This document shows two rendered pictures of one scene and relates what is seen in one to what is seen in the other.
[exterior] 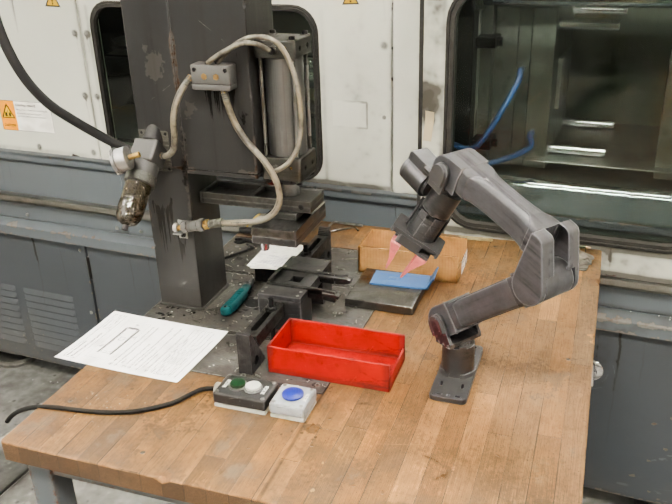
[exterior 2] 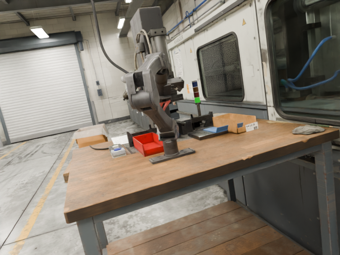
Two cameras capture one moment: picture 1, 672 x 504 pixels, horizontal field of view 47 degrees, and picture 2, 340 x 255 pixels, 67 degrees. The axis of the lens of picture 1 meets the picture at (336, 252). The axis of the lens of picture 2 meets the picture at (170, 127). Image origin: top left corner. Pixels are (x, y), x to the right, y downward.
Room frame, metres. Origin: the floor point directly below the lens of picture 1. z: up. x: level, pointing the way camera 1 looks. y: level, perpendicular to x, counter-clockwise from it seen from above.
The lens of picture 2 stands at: (0.64, -1.11, 1.22)
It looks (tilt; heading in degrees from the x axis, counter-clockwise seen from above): 10 degrees down; 53
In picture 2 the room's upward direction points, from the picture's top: 10 degrees counter-clockwise
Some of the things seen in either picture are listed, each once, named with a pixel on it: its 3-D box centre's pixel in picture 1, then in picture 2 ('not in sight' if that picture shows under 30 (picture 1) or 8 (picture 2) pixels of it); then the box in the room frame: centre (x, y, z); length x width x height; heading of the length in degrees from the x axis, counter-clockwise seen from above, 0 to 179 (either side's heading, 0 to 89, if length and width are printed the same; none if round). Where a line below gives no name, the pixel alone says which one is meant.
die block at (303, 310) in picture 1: (296, 294); (173, 129); (1.57, 0.09, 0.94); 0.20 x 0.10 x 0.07; 160
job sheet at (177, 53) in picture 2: not in sight; (178, 63); (2.75, 1.29, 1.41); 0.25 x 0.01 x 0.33; 67
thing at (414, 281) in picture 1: (404, 275); (215, 127); (1.65, -0.16, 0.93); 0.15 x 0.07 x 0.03; 73
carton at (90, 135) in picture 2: not in sight; (93, 140); (2.35, 3.55, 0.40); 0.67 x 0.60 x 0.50; 62
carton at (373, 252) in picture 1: (413, 255); (234, 123); (1.77, -0.19, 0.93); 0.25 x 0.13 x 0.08; 70
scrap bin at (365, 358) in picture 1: (336, 353); (149, 143); (1.33, 0.00, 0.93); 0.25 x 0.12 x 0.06; 70
